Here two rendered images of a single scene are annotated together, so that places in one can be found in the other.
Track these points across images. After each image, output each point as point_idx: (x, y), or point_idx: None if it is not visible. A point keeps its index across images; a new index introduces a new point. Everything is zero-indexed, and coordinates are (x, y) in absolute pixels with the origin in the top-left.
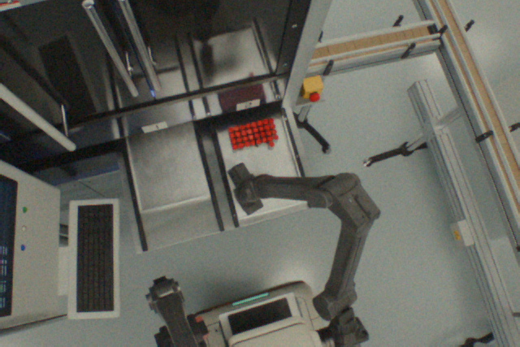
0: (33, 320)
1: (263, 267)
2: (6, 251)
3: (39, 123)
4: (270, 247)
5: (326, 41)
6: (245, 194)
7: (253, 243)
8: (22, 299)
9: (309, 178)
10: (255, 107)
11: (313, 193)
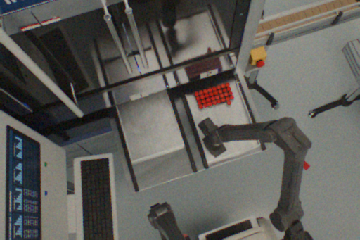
0: None
1: (228, 207)
2: (36, 195)
3: (62, 97)
4: (233, 190)
5: (267, 17)
6: (213, 140)
7: (219, 187)
8: (47, 233)
9: (259, 123)
10: (214, 75)
11: (261, 133)
